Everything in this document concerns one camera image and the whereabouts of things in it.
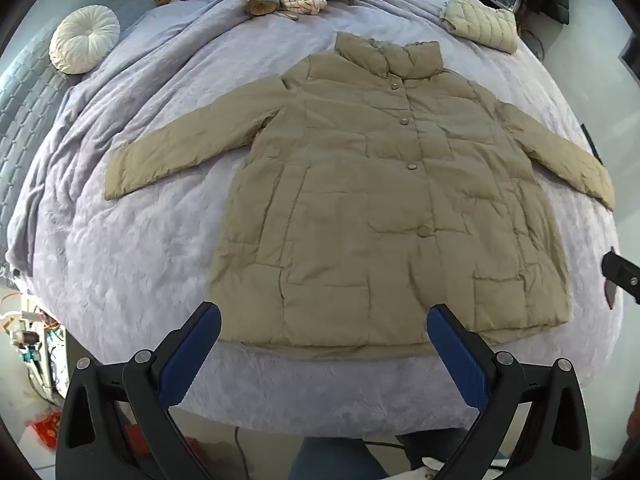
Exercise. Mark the red packet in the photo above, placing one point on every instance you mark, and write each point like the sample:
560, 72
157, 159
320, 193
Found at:
46, 432

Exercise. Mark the cream quilted folded jacket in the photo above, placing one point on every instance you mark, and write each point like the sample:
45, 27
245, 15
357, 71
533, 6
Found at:
482, 22

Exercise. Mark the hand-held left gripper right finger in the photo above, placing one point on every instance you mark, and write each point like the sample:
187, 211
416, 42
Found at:
457, 355

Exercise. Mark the grey-blue quilted headboard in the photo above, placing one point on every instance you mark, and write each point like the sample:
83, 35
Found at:
30, 100

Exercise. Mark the black wall screen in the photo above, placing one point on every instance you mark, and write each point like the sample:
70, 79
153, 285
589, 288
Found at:
631, 52

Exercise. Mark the khaki puffer jacket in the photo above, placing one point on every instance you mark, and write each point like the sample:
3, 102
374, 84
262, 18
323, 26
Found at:
370, 200

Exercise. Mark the lavender plush blanket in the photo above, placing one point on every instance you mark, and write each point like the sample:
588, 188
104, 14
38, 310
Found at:
165, 240

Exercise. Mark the round white pleated cushion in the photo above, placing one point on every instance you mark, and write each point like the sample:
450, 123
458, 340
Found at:
84, 39

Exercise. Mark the person's leg in jeans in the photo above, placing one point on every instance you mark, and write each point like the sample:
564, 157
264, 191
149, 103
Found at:
335, 460

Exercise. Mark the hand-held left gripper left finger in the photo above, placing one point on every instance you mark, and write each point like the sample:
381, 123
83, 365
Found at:
192, 350

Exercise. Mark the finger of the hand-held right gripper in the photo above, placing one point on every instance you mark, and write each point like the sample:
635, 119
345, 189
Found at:
622, 272

